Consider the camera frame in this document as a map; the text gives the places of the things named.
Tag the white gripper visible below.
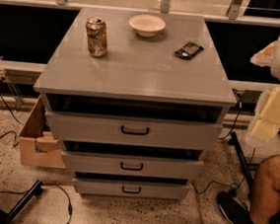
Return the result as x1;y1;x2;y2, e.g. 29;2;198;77
249;86;280;142

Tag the grey bottom drawer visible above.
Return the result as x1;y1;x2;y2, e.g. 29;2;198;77
72;179;189;200

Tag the grey drawer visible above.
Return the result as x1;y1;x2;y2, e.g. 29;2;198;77
61;151;203;180
45;112;222;150
72;179;189;200

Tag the grey drawer cabinet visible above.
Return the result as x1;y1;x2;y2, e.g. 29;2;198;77
23;0;245;209

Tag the grey middle drawer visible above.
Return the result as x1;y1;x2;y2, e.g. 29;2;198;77
61;151;203;180

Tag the grey top drawer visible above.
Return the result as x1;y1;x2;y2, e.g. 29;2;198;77
45;112;222;150

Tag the black stand leg right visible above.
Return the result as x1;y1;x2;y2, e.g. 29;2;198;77
229;132;253;188

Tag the black stand leg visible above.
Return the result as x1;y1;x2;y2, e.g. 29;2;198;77
229;132;253;188
0;181;43;224

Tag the person's bare leg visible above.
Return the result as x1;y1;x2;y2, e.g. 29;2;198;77
249;154;280;224

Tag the black snack bar wrapper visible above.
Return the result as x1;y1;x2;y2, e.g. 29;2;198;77
175;41;203;60

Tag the black sneaker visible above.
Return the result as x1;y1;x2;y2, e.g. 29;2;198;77
217;191;253;224

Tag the white paper bowl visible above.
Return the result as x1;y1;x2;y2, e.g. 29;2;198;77
128;14;166;37

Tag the gold soda can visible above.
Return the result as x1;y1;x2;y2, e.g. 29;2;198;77
86;17;107;57

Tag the cardboard box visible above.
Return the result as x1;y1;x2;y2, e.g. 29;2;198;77
19;99;64;169

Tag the black stand leg left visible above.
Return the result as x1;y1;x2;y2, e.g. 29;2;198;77
0;181;43;224

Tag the black cable right of cabinet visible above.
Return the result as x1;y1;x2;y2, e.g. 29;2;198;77
189;88;261;200

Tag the black floor cable left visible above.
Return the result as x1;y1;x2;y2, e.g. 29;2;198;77
0;178;76;224

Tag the black cable at left wall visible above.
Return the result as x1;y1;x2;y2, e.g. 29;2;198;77
0;77;29;149

